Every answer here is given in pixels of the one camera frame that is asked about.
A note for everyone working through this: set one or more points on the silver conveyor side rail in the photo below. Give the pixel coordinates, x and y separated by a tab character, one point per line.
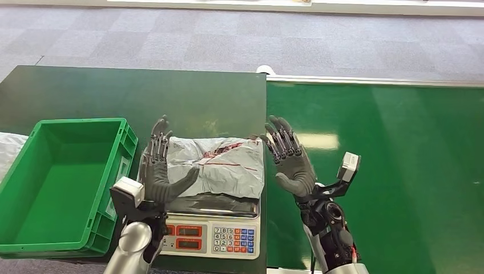
378	80

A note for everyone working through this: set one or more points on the white round conveyor end cap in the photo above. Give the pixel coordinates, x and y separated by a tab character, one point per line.
264	69

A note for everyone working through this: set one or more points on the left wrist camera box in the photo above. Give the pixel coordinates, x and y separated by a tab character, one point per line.
129	189

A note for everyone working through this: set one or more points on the grey plastic mailer package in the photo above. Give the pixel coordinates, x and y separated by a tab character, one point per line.
219	170

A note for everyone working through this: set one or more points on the white plastic bag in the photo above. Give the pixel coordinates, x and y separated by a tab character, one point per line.
9	149

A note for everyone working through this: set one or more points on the green plastic crate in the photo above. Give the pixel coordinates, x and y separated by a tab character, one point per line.
60	196

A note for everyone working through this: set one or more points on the electronic scale with steel tray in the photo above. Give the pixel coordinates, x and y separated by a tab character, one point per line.
211	234

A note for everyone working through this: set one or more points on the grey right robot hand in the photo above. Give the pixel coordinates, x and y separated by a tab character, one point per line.
295	170

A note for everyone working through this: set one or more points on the white baseboard strip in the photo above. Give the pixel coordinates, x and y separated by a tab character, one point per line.
378	7

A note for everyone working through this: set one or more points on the green conveyor belt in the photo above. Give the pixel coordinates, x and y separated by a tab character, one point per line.
416	170

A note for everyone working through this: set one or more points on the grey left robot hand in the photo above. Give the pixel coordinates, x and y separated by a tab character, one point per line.
159	181

